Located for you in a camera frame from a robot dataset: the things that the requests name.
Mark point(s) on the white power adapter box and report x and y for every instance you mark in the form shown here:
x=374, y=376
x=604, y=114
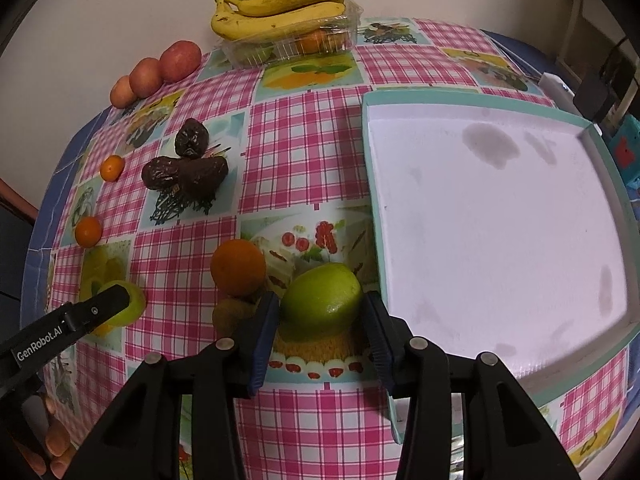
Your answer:
x=556, y=89

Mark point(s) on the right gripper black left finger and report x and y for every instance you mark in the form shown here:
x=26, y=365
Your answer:
x=137, y=436

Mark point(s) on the large orange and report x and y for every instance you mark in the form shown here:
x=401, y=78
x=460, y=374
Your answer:
x=238, y=268

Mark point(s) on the orange in plastic container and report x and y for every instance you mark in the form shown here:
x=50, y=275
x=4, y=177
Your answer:
x=313, y=43

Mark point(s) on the upper dark passion fruit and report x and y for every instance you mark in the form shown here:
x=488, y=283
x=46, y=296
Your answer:
x=191, y=141

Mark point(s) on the large red apple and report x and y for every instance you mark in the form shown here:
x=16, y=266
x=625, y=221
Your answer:
x=180, y=60

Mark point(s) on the right dark avocado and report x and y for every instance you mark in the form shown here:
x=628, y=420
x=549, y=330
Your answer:
x=200, y=178

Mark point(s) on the teal rimmed white tray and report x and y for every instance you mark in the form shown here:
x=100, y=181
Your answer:
x=503, y=226

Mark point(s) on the small pale red apple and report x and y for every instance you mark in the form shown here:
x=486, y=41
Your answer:
x=121, y=95

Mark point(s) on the brown kiwi fruit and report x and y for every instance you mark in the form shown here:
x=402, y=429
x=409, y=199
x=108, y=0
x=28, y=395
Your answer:
x=229, y=313

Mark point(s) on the large green mango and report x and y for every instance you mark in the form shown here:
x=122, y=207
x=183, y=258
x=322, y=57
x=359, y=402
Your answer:
x=322, y=302

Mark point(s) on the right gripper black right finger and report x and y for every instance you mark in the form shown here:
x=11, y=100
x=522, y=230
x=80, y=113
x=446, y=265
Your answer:
x=505, y=436

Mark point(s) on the pink checkered fruit tablecloth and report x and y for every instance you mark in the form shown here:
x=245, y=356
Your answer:
x=297, y=181

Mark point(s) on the small tangerine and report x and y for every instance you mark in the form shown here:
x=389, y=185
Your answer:
x=111, y=168
x=88, y=232

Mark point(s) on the black charger block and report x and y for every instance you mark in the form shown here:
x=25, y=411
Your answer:
x=594, y=98

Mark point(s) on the lower yellow banana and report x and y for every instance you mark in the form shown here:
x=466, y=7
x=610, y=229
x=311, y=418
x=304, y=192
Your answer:
x=234, y=26

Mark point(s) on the teal toy camera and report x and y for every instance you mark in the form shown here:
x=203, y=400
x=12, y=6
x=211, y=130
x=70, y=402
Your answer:
x=625, y=149

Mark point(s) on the white shelf unit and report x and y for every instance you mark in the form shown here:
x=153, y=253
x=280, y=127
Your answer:
x=590, y=28

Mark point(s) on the person's left hand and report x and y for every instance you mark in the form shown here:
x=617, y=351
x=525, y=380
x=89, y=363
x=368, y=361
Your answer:
x=57, y=450

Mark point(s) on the middle red apple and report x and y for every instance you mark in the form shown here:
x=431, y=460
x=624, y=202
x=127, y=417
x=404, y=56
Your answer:
x=145, y=79

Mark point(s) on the clear plastic fruit container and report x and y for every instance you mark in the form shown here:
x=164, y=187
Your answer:
x=342, y=36

